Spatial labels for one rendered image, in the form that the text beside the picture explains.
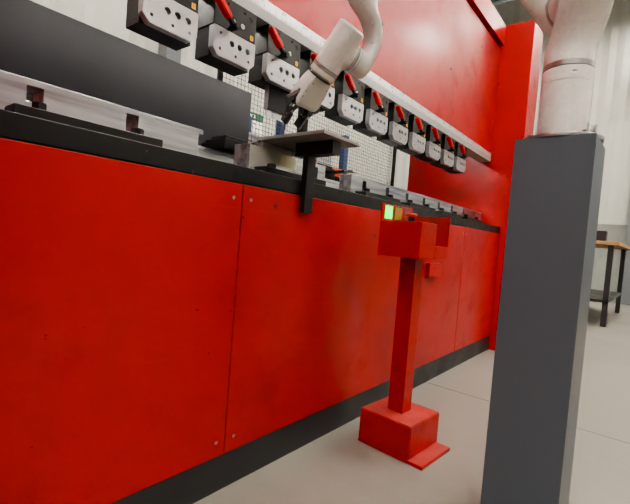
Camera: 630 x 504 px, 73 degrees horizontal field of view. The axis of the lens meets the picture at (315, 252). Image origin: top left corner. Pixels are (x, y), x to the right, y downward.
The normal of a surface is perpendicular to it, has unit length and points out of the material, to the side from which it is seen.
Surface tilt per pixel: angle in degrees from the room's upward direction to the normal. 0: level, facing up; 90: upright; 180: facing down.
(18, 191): 90
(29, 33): 90
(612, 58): 90
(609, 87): 90
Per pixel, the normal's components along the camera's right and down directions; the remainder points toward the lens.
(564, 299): -0.64, -0.02
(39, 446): 0.78, 0.08
